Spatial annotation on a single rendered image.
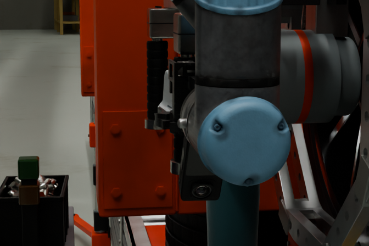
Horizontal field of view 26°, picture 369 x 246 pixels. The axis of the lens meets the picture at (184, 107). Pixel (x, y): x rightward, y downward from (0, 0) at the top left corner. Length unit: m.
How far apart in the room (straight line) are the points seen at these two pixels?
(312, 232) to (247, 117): 0.59
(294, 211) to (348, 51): 0.30
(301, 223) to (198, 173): 0.42
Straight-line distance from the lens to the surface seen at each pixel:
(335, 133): 1.41
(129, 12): 1.59
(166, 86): 0.96
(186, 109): 0.78
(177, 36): 0.98
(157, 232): 2.40
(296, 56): 1.14
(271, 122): 0.66
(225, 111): 0.65
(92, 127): 2.84
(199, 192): 0.89
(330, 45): 1.17
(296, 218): 1.29
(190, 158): 0.86
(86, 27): 3.52
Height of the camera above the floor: 0.98
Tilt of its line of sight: 8 degrees down
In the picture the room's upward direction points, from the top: straight up
